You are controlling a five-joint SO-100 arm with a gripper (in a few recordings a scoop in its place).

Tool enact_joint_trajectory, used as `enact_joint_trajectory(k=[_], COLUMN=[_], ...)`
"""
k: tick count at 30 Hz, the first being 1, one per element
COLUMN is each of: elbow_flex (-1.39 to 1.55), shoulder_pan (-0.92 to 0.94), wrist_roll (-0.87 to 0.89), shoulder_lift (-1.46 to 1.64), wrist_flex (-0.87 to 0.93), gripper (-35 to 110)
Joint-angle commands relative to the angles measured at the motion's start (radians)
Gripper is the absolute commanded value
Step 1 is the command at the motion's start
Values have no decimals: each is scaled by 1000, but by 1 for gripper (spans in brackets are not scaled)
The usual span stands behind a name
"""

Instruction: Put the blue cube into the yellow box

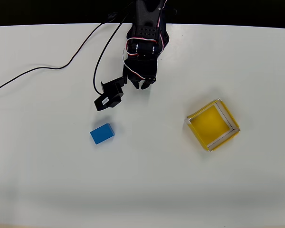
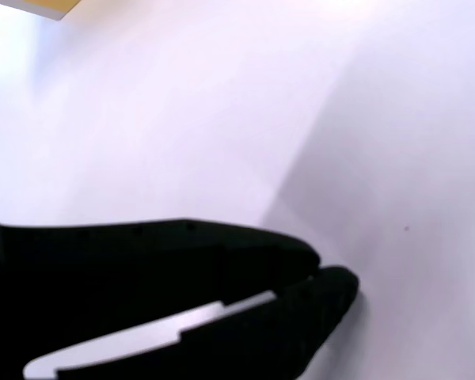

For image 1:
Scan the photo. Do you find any blue rectangular block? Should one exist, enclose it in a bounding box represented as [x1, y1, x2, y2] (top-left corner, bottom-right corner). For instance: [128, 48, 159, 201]
[89, 123, 116, 145]

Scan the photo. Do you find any yellow square tray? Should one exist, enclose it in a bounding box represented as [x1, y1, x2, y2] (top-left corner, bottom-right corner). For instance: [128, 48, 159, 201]
[186, 97, 241, 153]

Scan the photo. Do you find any black gripper-mounted camera box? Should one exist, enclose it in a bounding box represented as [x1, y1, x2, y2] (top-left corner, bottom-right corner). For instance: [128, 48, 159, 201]
[93, 76, 128, 112]

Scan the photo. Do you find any black camera cable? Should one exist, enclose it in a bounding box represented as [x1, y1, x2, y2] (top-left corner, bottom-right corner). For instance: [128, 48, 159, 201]
[0, 9, 133, 96]

